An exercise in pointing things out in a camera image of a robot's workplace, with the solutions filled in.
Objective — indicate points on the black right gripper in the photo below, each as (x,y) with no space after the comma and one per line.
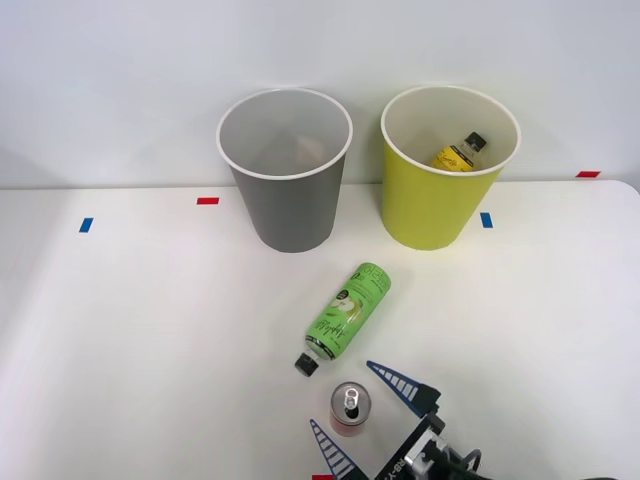
(400,457)

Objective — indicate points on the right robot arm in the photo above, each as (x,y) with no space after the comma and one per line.
(426,452)

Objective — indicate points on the red drink can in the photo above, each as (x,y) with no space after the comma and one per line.
(350,400)

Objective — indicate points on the green label plastic bottle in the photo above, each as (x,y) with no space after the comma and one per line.
(347,312)

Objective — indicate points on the yellow-green plastic waste bin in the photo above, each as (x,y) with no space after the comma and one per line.
(425,210)

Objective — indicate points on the grey plastic waste bin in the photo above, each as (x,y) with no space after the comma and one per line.
(290,210)

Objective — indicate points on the yellow label plastic bottle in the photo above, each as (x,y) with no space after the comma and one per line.
(454,159)

